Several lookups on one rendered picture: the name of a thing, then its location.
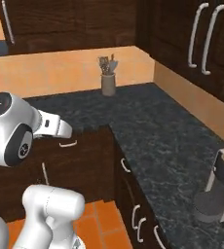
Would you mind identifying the silver cupboard handle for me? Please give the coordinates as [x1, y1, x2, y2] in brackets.
[187, 2, 210, 69]
[131, 204, 141, 231]
[153, 225, 168, 249]
[41, 161, 51, 187]
[136, 217, 148, 244]
[1, 0, 17, 46]
[201, 3, 224, 76]

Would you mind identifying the dark wood base cupboard door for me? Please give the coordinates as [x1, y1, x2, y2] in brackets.
[114, 174, 141, 249]
[0, 147, 116, 223]

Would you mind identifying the silver drawer handle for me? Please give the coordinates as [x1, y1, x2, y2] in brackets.
[120, 157, 131, 174]
[58, 139, 79, 149]

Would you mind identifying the grey utensil pot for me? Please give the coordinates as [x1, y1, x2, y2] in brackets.
[100, 73, 117, 97]

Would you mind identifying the dark wood drawer front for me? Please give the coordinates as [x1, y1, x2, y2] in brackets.
[31, 125, 115, 158]
[112, 135, 135, 189]

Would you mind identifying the grey whisk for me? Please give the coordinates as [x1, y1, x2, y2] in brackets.
[97, 55, 110, 76]

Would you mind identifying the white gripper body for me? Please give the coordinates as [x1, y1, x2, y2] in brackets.
[56, 118, 74, 137]

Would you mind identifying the pale blue spatula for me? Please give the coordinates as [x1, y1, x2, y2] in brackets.
[108, 59, 119, 76]

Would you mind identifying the grey coffee machine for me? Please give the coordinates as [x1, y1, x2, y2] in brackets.
[193, 145, 224, 225]

